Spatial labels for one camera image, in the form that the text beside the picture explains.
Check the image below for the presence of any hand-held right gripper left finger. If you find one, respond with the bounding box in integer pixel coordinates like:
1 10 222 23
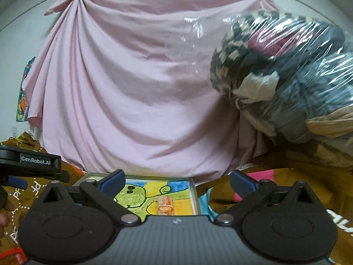
40 169 141 227

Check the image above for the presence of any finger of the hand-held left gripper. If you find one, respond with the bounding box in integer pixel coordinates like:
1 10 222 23
2 176 28 190

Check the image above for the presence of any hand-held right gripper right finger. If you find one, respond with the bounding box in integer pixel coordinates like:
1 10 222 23
214 170 317 226

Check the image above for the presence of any orange snack packet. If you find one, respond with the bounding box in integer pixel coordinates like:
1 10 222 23
157 196 175 216

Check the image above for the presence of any grey box with cartoon print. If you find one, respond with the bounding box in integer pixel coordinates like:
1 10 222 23
72 172 199 216

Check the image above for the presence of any red peanut packet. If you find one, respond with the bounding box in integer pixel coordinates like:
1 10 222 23
0 247 28 265

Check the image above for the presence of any person's left hand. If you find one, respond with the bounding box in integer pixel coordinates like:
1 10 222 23
0 186 13 239

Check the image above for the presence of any brown lettered quilt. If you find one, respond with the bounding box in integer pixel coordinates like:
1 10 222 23
0 131 87 265

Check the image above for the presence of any brown striped cartoon bed sheet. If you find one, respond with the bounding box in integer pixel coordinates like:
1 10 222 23
194 141 353 265

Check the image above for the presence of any clear plastic bag of clothes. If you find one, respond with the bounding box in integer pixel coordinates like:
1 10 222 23
165 9 353 155

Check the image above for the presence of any colourful wall poster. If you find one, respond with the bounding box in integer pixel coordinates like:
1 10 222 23
16 57 37 122

